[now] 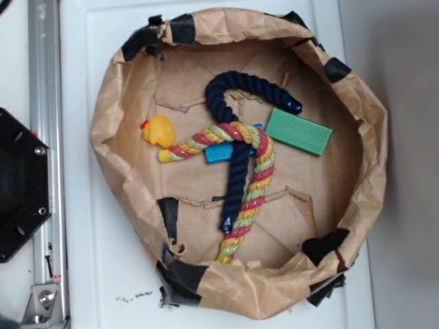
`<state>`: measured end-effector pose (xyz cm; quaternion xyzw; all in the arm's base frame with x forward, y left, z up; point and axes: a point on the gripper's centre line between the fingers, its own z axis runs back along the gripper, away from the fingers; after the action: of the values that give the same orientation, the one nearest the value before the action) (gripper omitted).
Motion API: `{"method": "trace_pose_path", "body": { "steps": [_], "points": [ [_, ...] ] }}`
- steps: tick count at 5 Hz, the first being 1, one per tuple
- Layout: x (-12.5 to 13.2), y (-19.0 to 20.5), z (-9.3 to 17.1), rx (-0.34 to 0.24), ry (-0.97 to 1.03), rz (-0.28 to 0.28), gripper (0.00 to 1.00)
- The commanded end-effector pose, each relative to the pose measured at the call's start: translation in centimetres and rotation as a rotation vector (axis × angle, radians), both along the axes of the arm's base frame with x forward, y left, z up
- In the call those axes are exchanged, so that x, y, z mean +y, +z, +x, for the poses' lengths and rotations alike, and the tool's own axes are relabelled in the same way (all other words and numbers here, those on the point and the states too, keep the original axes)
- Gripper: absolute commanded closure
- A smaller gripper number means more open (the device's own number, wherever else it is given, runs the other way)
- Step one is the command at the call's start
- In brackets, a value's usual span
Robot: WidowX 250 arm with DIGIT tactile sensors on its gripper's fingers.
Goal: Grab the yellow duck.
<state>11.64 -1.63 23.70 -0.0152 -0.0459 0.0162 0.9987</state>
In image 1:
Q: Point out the yellow rubber duck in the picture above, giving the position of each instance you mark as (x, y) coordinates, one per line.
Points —
(158, 131)

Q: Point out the blue rectangular block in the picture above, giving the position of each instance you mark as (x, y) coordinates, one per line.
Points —
(219, 152)

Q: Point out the brown paper bag bowl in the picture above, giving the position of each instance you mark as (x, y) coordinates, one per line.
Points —
(258, 233)

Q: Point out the green rectangular block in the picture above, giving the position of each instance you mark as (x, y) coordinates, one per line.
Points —
(298, 132)

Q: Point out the white plastic tray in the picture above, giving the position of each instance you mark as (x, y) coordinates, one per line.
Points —
(112, 281)

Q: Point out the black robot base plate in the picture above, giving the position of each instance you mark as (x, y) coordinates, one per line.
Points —
(24, 185)

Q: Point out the aluminium rail with bracket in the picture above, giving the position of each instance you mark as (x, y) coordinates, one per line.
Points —
(48, 305)

